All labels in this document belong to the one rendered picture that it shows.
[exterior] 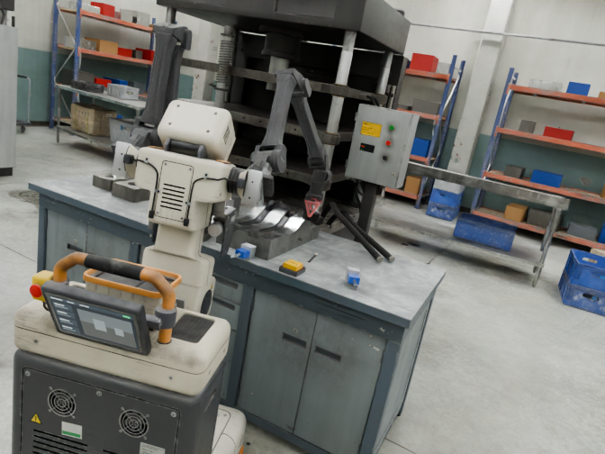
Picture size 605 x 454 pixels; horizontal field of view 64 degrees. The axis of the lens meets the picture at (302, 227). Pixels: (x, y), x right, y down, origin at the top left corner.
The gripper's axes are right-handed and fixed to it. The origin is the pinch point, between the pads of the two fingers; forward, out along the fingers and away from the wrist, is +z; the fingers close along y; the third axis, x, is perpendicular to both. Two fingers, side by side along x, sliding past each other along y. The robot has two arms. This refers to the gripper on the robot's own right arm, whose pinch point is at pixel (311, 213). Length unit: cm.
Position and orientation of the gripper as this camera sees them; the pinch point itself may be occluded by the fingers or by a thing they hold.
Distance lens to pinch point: 218.3
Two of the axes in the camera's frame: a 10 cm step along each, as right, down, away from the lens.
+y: 1.6, -1.9, 9.7
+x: -9.7, -2.3, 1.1
